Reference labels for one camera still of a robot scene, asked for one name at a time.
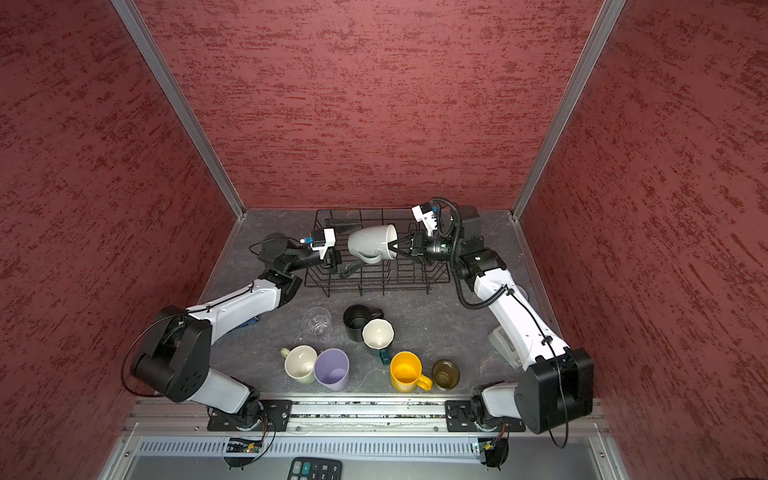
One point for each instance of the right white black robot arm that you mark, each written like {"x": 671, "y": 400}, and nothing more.
{"x": 557, "y": 385}

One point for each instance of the lilac plastic cup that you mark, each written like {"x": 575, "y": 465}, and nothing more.
{"x": 332, "y": 368}

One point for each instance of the black calculator remote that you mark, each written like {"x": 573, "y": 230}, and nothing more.
{"x": 306, "y": 468}

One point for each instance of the grey white mug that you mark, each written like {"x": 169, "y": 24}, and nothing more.
{"x": 371, "y": 244}

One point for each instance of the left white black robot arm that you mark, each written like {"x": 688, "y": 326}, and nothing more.
{"x": 173, "y": 354}

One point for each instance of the black mug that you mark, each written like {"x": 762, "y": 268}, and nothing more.
{"x": 356, "y": 317}

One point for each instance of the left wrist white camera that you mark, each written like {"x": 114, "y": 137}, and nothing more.
{"x": 321, "y": 241}

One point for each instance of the cream light green mug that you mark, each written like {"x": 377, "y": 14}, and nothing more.
{"x": 299, "y": 363}

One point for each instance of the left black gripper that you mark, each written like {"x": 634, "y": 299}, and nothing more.
{"x": 335, "y": 260}

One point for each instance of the clear glass cup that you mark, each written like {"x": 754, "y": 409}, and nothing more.
{"x": 317, "y": 322}

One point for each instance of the black wire dish rack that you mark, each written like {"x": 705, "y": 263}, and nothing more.
{"x": 390, "y": 275}

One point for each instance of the aluminium rail frame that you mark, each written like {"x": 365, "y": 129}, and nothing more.
{"x": 371, "y": 436}

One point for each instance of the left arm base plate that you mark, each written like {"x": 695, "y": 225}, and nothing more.
{"x": 276, "y": 414}

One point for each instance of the yellow mug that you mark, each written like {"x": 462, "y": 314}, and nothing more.
{"x": 406, "y": 373}

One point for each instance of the olive green glass cup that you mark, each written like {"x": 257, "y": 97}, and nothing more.
{"x": 446, "y": 374}

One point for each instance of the blue black crimping tool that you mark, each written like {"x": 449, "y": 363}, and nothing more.
{"x": 250, "y": 322}

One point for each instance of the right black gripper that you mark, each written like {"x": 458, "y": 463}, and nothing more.
{"x": 412, "y": 239}

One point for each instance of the dark green mug white inside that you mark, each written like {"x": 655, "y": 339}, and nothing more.
{"x": 378, "y": 335}

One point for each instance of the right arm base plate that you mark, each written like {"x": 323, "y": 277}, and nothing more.
{"x": 462, "y": 415}

